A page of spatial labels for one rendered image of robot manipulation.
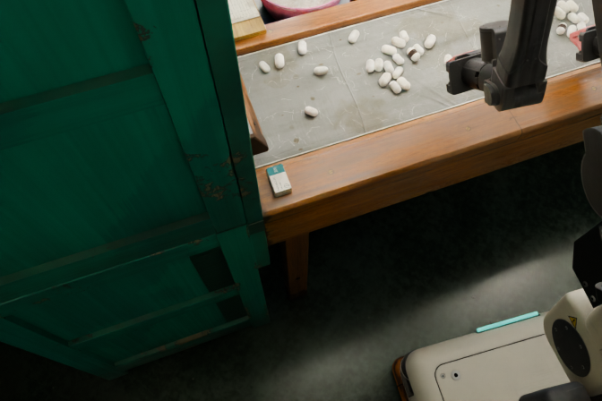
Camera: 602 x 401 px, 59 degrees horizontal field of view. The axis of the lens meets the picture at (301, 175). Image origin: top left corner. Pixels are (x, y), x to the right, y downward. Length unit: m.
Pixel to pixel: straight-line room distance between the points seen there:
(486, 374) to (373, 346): 0.39
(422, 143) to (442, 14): 0.40
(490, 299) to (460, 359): 0.41
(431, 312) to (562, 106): 0.83
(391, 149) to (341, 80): 0.22
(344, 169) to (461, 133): 0.27
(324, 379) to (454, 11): 1.12
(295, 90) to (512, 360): 0.90
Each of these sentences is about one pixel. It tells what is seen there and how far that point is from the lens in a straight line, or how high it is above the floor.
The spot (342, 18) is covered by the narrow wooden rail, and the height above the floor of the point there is 0.76.
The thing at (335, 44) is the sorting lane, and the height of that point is 0.74.
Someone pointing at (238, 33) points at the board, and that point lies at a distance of 1.29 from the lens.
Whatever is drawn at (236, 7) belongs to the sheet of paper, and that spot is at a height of 0.78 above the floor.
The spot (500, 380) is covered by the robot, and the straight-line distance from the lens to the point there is 1.54.
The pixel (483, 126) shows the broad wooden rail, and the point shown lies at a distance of 1.21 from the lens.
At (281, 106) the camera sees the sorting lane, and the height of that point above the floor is 0.74.
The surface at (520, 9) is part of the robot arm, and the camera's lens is 0.83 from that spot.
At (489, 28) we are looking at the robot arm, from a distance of 0.97.
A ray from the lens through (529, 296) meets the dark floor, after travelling 1.94.
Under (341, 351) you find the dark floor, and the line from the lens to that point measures 1.75.
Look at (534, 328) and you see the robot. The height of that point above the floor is 0.28.
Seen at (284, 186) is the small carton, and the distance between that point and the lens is 1.05.
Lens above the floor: 1.73
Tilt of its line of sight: 63 degrees down
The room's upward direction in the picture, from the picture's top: straight up
